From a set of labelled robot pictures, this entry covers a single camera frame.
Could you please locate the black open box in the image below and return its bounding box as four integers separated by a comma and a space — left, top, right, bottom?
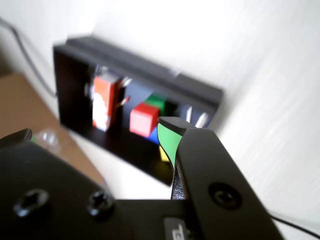
52, 44, 219, 188

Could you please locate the thick black cable by box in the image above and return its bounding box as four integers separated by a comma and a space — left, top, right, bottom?
0, 16, 58, 98

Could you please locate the blue wooden cube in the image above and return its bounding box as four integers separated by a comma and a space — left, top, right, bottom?
148, 125, 161, 146

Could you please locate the orange matchbox with white logo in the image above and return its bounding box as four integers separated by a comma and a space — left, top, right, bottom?
90, 74, 124, 133

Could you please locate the green wooden cube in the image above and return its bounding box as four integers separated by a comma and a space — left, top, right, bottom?
144, 94, 168, 114

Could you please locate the red-headed matchstick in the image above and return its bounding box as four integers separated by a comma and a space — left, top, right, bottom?
115, 95, 131, 110

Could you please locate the thin black wire on table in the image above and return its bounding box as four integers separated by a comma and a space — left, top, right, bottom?
269, 214, 320, 240

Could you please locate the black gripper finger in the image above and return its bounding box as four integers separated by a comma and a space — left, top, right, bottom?
0, 128, 131, 240
156, 116, 286, 240

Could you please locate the red wooden cube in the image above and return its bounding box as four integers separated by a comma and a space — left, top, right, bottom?
129, 102, 161, 139

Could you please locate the yellow wooden cube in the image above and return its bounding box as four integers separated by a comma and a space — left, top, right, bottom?
158, 145, 173, 163

